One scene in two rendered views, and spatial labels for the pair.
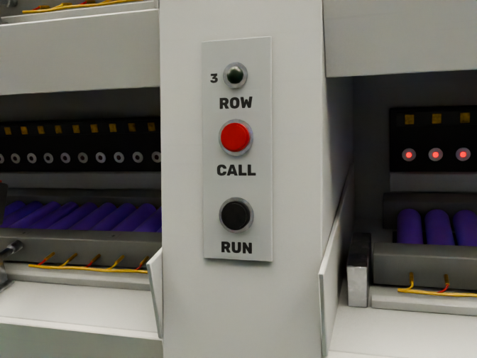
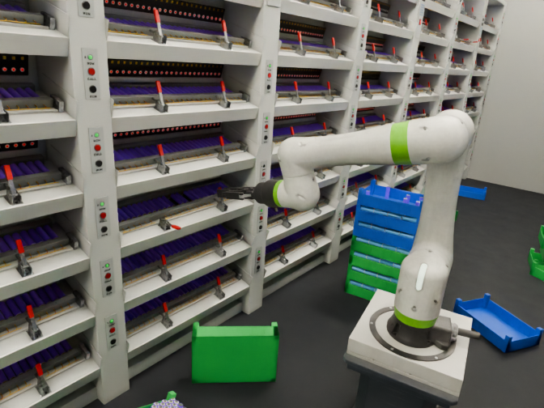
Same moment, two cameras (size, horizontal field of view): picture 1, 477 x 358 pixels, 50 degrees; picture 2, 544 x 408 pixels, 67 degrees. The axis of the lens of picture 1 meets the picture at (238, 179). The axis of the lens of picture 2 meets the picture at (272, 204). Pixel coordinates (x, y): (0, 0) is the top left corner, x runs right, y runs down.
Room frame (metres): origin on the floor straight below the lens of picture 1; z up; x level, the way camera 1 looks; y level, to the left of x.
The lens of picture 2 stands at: (-0.33, 1.50, 1.10)
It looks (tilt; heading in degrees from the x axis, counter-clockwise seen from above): 19 degrees down; 291
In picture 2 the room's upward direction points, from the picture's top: 4 degrees clockwise
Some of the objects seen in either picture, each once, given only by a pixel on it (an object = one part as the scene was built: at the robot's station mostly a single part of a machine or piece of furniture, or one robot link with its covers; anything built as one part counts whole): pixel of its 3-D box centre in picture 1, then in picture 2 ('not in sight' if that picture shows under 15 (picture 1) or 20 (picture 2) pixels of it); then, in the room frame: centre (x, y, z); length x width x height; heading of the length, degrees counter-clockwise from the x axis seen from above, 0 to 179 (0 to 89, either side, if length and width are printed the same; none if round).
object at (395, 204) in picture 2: not in sight; (395, 197); (-0.22, -0.43, 0.52); 0.30 x 0.20 x 0.08; 171
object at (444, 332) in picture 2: not in sight; (432, 328); (-0.43, 0.34, 0.37); 0.26 x 0.15 x 0.06; 4
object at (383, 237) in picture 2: not in sight; (389, 228); (-0.22, -0.43, 0.36); 0.30 x 0.20 x 0.08; 171
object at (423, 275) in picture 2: not in sight; (421, 286); (-0.38, 0.34, 0.49); 0.16 x 0.13 x 0.19; 83
